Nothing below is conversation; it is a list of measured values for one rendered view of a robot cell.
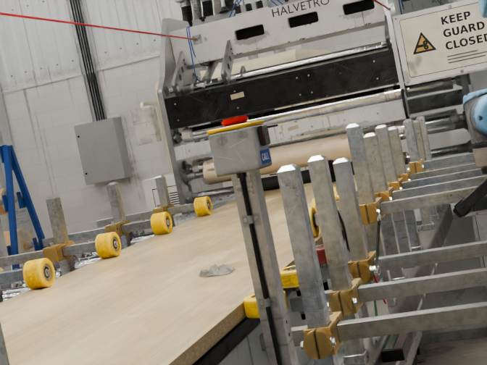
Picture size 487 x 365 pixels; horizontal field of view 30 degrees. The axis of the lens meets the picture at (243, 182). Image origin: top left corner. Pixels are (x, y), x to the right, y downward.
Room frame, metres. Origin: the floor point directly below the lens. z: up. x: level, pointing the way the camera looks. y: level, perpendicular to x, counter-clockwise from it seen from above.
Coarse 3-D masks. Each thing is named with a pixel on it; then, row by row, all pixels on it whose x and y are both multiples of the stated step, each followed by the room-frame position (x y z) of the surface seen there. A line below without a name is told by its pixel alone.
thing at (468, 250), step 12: (408, 252) 2.09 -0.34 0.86; (420, 252) 2.05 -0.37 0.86; (432, 252) 2.04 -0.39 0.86; (444, 252) 2.04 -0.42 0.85; (456, 252) 2.03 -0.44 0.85; (468, 252) 2.02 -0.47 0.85; (480, 252) 2.01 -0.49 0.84; (384, 264) 2.08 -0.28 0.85; (396, 264) 2.07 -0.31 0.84; (408, 264) 2.06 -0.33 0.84; (420, 264) 2.05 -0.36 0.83; (324, 276) 2.12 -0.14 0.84
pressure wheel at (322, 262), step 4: (316, 248) 2.13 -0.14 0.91; (320, 248) 2.10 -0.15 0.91; (324, 248) 2.10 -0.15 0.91; (320, 252) 2.10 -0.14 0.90; (324, 252) 2.10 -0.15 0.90; (320, 256) 2.10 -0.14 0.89; (324, 256) 2.10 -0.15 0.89; (320, 260) 2.10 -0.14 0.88; (324, 260) 2.10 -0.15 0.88; (320, 264) 2.12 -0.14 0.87; (324, 264) 2.12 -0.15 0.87; (324, 284) 2.13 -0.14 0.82; (324, 288) 2.13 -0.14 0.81; (328, 288) 2.13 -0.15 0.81
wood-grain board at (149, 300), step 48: (144, 240) 3.23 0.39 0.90; (192, 240) 2.91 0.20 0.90; (240, 240) 2.64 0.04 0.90; (288, 240) 2.42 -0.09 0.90; (48, 288) 2.43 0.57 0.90; (96, 288) 2.24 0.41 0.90; (144, 288) 2.08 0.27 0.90; (192, 288) 1.94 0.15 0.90; (240, 288) 1.82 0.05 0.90; (48, 336) 1.71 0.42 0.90; (96, 336) 1.61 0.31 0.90; (144, 336) 1.53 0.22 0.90; (192, 336) 1.45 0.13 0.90
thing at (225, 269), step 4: (216, 264) 2.08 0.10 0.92; (224, 264) 2.09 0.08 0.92; (228, 264) 2.09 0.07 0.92; (212, 268) 2.08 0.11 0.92; (216, 268) 2.08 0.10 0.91; (220, 268) 2.06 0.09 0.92; (224, 268) 2.05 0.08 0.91; (228, 268) 2.08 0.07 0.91; (232, 268) 2.08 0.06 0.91; (200, 272) 2.08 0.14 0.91; (204, 272) 2.08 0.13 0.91; (208, 272) 2.06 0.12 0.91; (212, 272) 2.06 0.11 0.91; (216, 272) 2.05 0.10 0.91; (220, 272) 2.05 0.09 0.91; (224, 272) 2.05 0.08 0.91; (228, 272) 2.04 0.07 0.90; (200, 276) 2.08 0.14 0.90
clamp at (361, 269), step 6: (372, 252) 2.13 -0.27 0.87; (372, 258) 2.08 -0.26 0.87; (354, 264) 2.03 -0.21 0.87; (360, 264) 2.02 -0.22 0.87; (366, 264) 2.02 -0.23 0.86; (372, 264) 2.07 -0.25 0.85; (354, 270) 2.03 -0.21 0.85; (360, 270) 2.02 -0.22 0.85; (366, 270) 2.02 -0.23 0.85; (354, 276) 2.03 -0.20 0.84; (360, 276) 2.02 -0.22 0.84; (366, 276) 2.02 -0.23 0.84; (372, 276) 2.04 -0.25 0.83
